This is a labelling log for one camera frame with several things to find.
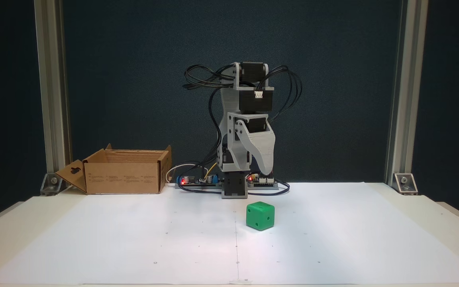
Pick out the aluminium frame post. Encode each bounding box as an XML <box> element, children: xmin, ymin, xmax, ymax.
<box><xmin>33</xmin><ymin>0</ymin><xmax>73</xmax><ymax>177</ymax></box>
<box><xmin>384</xmin><ymin>0</ymin><xmax>430</xmax><ymax>188</ymax></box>

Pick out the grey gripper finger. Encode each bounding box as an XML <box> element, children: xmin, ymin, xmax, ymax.
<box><xmin>235</xmin><ymin>120</ymin><xmax>253</xmax><ymax>165</ymax></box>
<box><xmin>247</xmin><ymin>134</ymin><xmax>276</xmax><ymax>176</ymax></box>

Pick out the black USB cable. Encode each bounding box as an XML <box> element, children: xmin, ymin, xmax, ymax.
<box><xmin>177</xmin><ymin>183</ymin><xmax>224</xmax><ymax>195</ymax></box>

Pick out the brown cardboard box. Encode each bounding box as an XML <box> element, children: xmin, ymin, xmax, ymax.
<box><xmin>56</xmin><ymin>144</ymin><xmax>173</xmax><ymax>195</ymax></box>

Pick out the thin yellow wire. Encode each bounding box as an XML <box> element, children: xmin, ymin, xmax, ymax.
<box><xmin>203</xmin><ymin>161</ymin><xmax>218</xmax><ymax>179</ymax></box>

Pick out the metal corner bracket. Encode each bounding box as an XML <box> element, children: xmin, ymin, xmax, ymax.
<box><xmin>393</xmin><ymin>172</ymin><xmax>418</xmax><ymax>195</ymax></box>
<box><xmin>40</xmin><ymin>172</ymin><xmax>66</xmax><ymax>196</ymax></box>

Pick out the white cable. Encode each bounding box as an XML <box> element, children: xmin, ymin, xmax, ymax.
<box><xmin>166</xmin><ymin>163</ymin><xmax>199</xmax><ymax>184</ymax></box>

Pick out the blue circuit board with capacitors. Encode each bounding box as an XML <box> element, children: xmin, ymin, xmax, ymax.
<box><xmin>175</xmin><ymin>172</ymin><xmax>223</xmax><ymax>189</ymax></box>

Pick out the green die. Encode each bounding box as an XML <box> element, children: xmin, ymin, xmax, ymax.
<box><xmin>246</xmin><ymin>201</ymin><xmax>275</xmax><ymax>231</ymax></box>

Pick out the black servo cable bundle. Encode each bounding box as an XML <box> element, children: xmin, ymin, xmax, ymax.
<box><xmin>267</xmin><ymin>65</ymin><xmax>303</xmax><ymax>122</ymax></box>
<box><xmin>182</xmin><ymin>63</ymin><xmax>236</xmax><ymax>91</ymax></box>

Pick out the black cable loop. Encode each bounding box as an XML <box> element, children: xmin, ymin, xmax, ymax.
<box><xmin>248</xmin><ymin>181</ymin><xmax>291</xmax><ymax>197</ymax></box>

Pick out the circuit board with jumper wires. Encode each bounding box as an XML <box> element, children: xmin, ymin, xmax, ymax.
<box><xmin>247</xmin><ymin>173</ymin><xmax>279</xmax><ymax>189</ymax></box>

